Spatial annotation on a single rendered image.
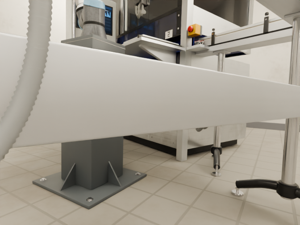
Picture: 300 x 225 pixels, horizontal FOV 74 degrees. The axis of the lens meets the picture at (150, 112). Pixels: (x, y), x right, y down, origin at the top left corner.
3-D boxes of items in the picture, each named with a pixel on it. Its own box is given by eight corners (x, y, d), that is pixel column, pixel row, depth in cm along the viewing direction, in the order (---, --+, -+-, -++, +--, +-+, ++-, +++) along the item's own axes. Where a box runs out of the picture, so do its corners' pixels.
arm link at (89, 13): (85, 18, 103) (85, -8, 102) (81, 27, 115) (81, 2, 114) (107, 23, 109) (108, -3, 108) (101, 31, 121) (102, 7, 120)
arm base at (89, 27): (93, 37, 102) (93, 17, 101) (73, 41, 110) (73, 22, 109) (113, 44, 114) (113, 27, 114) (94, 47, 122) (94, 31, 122)
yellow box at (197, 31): (193, 37, 152) (194, 28, 151) (202, 35, 146) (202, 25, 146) (187, 35, 147) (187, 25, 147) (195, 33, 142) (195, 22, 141)
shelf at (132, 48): (140, 63, 211) (140, 61, 211) (191, 52, 156) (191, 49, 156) (97, 56, 182) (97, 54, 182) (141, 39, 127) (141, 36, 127)
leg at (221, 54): (214, 152, 157) (219, 53, 152) (225, 155, 150) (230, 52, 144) (207, 154, 151) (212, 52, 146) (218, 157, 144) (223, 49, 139)
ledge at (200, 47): (198, 52, 158) (198, 50, 158) (212, 50, 148) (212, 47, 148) (186, 49, 150) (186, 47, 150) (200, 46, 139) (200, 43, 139)
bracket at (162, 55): (172, 68, 161) (173, 52, 160) (175, 68, 159) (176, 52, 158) (138, 63, 141) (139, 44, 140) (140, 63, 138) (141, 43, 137)
